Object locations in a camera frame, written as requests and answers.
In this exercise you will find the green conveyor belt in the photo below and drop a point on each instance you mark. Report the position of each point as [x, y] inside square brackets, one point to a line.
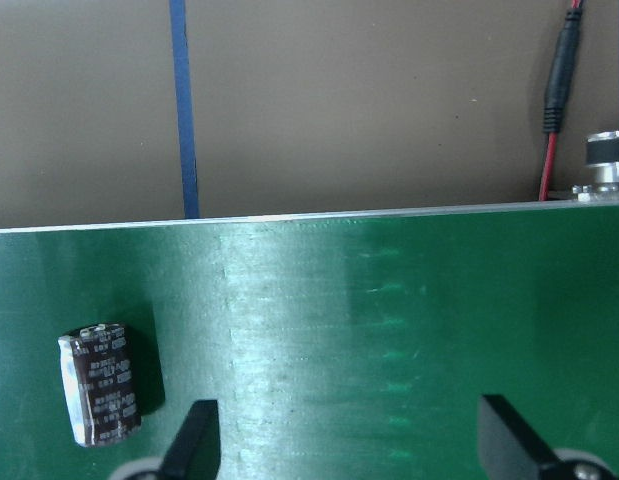
[337, 347]

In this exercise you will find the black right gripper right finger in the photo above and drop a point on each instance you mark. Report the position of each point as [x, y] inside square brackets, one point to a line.
[509, 448]

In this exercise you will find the brown electrolytic capacitor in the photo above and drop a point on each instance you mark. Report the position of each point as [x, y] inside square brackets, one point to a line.
[98, 385]

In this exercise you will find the silver conveyor motor pulley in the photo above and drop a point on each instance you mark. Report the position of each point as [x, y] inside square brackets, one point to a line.
[602, 162]

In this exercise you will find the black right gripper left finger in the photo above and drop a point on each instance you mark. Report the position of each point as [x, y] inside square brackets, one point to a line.
[194, 453]

